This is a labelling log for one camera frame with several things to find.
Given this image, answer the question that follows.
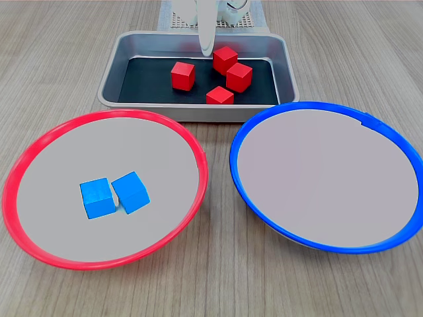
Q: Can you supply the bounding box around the blue cube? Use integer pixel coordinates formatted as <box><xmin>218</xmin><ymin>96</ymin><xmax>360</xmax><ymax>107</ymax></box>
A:
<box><xmin>79</xmin><ymin>177</ymin><xmax>116</xmax><ymax>220</ymax></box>
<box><xmin>110</xmin><ymin>170</ymin><xmax>151</xmax><ymax>215</ymax></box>

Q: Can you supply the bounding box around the pale perforated base plate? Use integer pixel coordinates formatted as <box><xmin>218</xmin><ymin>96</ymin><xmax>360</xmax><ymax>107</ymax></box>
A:
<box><xmin>171</xmin><ymin>11</ymin><xmax>257</xmax><ymax>29</ymax></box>

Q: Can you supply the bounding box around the red-rimmed white plate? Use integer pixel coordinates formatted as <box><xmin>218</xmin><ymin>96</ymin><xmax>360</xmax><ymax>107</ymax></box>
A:
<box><xmin>1</xmin><ymin>108</ymin><xmax>210</xmax><ymax>271</ymax></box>

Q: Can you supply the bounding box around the black tray mat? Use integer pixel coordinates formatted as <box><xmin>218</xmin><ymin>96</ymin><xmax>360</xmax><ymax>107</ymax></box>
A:
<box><xmin>118</xmin><ymin>56</ymin><xmax>280</xmax><ymax>106</ymax></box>

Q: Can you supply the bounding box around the steel tray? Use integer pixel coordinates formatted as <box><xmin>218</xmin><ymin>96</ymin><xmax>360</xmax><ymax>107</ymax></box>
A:
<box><xmin>97</xmin><ymin>30</ymin><xmax>301</xmax><ymax>123</ymax></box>

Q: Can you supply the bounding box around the red cube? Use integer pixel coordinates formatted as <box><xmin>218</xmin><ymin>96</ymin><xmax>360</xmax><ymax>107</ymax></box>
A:
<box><xmin>171</xmin><ymin>61</ymin><xmax>196</xmax><ymax>91</ymax></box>
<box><xmin>225</xmin><ymin>62</ymin><xmax>254</xmax><ymax>94</ymax></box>
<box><xmin>212</xmin><ymin>46</ymin><xmax>239</xmax><ymax>76</ymax></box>
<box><xmin>206</xmin><ymin>86</ymin><xmax>235</xmax><ymax>105</ymax></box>

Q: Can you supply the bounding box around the blue-rimmed white plate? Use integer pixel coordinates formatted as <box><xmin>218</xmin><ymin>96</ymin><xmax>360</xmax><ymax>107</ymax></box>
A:
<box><xmin>229</xmin><ymin>101</ymin><xmax>423</xmax><ymax>255</ymax></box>

